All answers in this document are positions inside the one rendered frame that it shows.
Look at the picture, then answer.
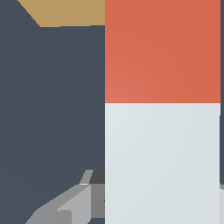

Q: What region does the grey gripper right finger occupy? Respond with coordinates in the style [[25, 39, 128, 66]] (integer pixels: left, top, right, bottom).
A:
[[219, 183, 224, 224]]

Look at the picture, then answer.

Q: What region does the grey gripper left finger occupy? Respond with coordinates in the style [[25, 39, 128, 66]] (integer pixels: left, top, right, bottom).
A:
[[25, 169, 106, 224]]

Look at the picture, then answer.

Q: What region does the orange and white peg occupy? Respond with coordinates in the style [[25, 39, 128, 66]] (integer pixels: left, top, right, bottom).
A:
[[104, 0, 221, 224]]

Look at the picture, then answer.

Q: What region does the tan wooden box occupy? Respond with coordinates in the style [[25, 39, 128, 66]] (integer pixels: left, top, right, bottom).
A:
[[17, 0, 106, 28]]

